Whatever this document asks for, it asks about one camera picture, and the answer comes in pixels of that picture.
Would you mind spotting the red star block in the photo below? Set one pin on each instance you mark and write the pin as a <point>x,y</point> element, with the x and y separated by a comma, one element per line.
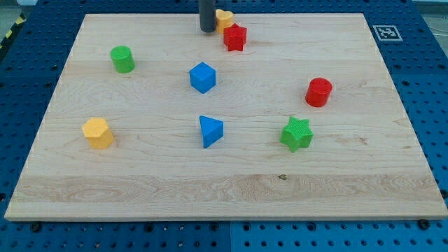
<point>234,37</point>

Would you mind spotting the green star block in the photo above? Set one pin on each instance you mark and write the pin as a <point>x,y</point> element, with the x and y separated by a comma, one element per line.
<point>296,134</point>

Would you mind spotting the blue triangle block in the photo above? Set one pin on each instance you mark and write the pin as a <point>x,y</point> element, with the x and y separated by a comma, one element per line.
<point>211,129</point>

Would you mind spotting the blue cube block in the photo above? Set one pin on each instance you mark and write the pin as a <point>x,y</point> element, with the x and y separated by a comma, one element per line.
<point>202,77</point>

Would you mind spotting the light wooden board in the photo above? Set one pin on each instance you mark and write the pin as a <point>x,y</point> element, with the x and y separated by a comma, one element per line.
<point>364,161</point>

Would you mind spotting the red cylinder block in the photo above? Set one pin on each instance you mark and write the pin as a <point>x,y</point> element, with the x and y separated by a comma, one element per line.
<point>318,92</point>

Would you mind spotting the yellow heart block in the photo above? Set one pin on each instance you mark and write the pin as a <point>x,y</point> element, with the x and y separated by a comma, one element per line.
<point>224,19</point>

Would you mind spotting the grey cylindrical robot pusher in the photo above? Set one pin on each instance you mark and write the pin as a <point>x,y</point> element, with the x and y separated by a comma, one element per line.
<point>207,15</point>

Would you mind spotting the green cylinder block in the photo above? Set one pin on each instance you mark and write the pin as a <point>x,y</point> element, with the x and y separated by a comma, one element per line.
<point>122,59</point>

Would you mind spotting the yellow hexagon block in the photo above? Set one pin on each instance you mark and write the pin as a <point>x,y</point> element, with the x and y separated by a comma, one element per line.
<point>98,133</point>

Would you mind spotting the white fiducial marker tag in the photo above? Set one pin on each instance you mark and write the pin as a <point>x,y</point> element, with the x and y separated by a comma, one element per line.
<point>385,32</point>

